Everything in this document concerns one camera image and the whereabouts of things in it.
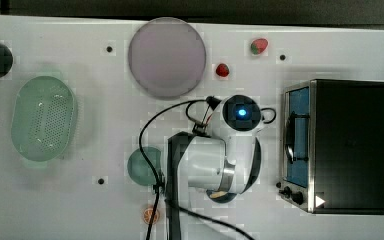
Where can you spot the silver toaster oven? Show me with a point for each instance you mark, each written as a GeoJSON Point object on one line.
{"type": "Point", "coordinates": [333, 147]}

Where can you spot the orange slice toy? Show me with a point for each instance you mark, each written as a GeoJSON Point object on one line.
{"type": "Point", "coordinates": [150, 215]}

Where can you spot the red green strawberry toy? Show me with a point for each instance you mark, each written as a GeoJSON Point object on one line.
{"type": "Point", "coordinates": [258, 46]}

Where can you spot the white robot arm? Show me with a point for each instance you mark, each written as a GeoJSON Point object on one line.
{"type": "Point", "coordinates": [225, 157]}

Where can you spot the grey round plate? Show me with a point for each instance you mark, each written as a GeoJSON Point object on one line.
{"type": "Point", "coordinates": [167, 57]}

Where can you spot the green perforated colander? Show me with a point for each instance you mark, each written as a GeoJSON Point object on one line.
{"type": "Point", "coordinates": [44, 118]}

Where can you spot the blue cup with banana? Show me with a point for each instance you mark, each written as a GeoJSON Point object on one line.
{"type": "Point", "coordinates": [220, 197]}

